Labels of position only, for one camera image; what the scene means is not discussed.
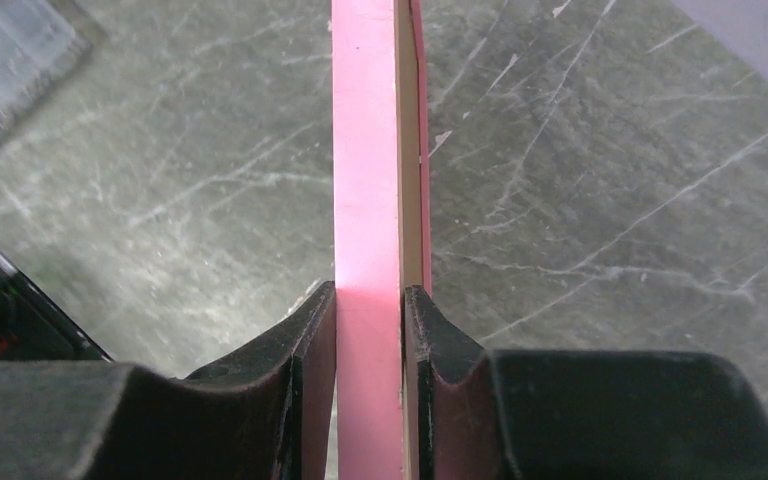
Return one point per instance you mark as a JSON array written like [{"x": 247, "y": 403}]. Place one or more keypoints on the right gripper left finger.
[{"x": 261, "y": 412}]

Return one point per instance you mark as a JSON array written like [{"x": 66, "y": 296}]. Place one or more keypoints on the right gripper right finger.
[{"x": 478, "y": 413}]

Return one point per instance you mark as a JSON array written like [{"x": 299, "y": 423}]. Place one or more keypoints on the pink wooden picture frame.
[{"x": 366, "y": 241}]

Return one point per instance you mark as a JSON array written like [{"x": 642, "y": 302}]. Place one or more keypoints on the brown backing board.
[{"x": 411, "y": 144}]

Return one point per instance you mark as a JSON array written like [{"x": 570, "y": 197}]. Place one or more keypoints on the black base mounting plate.
[{"x": 34, "y": 328}]

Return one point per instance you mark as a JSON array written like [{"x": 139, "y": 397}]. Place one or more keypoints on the clear plastic screw box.
[{"x": 41, "y": 43}]

